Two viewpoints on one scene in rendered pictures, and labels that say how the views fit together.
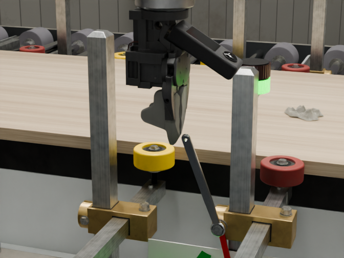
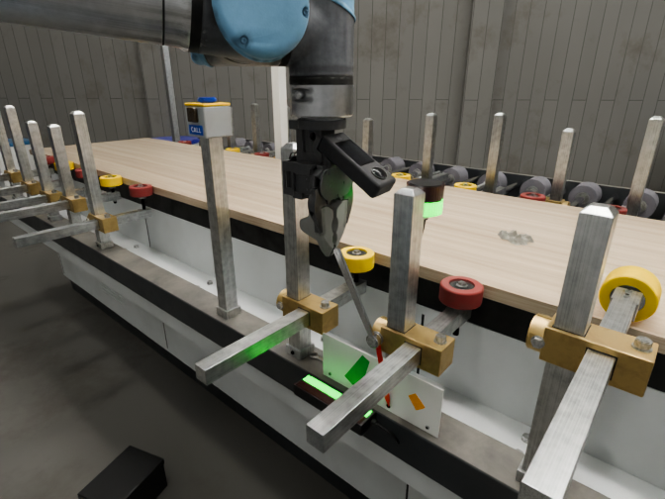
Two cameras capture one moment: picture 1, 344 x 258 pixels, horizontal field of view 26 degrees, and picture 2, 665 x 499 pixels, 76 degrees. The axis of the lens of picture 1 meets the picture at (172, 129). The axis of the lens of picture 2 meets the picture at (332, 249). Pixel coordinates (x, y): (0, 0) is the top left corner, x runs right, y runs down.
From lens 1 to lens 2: 59 cm
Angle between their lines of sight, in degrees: 21
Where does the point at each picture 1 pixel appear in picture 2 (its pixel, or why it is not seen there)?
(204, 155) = not seen: hidden behind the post
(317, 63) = (557, 194)
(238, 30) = (492, 162)
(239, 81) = (400, 201)
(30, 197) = (282, 273)
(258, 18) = (545, 160)
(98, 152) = (289, 250)
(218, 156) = not seen: hidden behind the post
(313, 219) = (492, 342)
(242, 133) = (400, 254)
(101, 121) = (291, 225)
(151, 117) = (307, 228)
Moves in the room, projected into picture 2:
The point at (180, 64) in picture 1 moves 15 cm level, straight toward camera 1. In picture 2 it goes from (331, 177) to (280, 202)
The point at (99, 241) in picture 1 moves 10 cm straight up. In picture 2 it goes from (268, 330) to (265, 281)
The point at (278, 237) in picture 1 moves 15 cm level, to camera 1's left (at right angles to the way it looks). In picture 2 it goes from (427, 363) to (340, 344)
